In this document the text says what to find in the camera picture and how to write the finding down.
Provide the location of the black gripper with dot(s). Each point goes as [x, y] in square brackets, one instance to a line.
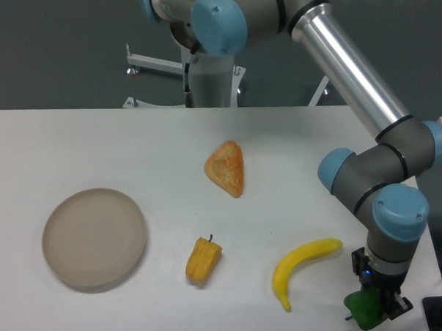
[386, 276]

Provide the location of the green toy pepper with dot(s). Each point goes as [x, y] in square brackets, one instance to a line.
[366, 308]

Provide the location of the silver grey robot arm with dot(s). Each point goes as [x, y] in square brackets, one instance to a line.
[371, 185]

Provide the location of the orange toy pepper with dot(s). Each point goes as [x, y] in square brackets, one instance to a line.
[202, 260]

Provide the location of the beige round plate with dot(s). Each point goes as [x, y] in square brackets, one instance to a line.
[94, 239]

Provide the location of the black device at table edge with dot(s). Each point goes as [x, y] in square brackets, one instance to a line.
[433, 312]

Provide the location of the yellow toy banana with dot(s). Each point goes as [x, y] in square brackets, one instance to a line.
[286, 266]

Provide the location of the orange triangular toy bread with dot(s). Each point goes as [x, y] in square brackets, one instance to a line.
[224, 167]

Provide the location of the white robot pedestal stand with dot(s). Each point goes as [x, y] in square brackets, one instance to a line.
[271, 72]

